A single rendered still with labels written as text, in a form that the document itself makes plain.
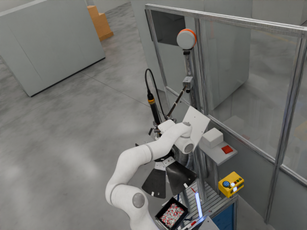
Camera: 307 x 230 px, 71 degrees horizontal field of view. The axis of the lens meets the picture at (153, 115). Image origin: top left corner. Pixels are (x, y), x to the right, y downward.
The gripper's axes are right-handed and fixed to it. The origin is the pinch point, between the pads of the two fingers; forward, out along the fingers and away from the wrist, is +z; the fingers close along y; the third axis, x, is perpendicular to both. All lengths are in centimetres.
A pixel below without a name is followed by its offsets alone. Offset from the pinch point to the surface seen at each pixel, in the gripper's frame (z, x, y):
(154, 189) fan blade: 4, -67, -19
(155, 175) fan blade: 9, -58, -14
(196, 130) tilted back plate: 11, -39, 33
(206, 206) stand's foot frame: 8, -157, 30
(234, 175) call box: -30, -57, 34
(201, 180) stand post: 13, -112, 32
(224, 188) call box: -33, -58, 21
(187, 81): 38, -8, 48
